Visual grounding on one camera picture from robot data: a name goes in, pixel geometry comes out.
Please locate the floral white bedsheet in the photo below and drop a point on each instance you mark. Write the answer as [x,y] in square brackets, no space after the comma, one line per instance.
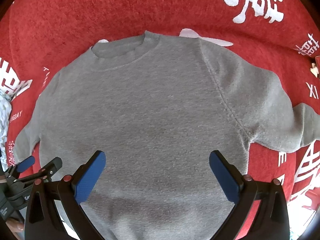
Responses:
[5,108]

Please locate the grey sweatshirt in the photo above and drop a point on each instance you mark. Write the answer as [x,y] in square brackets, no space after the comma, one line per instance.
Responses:
[157,106]

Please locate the person's left hand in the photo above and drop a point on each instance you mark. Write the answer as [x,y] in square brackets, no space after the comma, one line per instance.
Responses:
[15,226]

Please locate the red blanket with white print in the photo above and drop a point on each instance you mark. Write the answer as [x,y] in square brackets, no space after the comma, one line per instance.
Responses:
[40,37]

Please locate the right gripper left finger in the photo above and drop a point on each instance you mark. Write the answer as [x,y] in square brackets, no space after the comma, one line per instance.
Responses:
[42,218]

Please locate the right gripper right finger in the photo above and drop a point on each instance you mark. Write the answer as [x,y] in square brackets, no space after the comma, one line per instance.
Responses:
[271,220]

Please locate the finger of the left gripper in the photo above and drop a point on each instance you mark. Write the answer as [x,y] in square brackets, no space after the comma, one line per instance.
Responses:
[45,172]
[25,164]

